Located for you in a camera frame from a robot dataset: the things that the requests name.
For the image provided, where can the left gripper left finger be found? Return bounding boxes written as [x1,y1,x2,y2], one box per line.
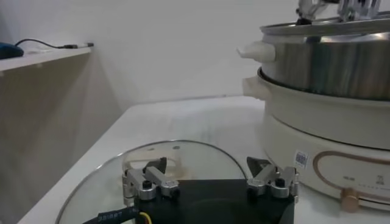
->
[121,157,181,206]

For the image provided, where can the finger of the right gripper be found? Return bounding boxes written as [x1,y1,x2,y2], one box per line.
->
[336,0,382,22]
[296,0,328,26]

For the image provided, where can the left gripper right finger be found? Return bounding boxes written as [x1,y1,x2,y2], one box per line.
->
[246,156,300,203]

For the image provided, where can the round glass pot lid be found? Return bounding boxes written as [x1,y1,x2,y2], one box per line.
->
[55,139,247,224]

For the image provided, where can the stainless steel steamer basket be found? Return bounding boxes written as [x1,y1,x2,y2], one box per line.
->
[236,11,390,101]

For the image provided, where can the cream electric pot base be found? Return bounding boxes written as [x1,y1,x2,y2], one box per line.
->
[242,68,390,213]

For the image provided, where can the white side table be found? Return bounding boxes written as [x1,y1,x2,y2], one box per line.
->
[0,45,93,73]

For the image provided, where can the blue computer mouse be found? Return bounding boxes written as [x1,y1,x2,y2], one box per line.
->
[0,41,25,60]

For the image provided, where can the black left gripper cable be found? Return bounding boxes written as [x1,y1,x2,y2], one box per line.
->
[82,206,153,224]

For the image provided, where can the black usb adapter cable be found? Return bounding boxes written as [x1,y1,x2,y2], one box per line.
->
[14,38,95,50]

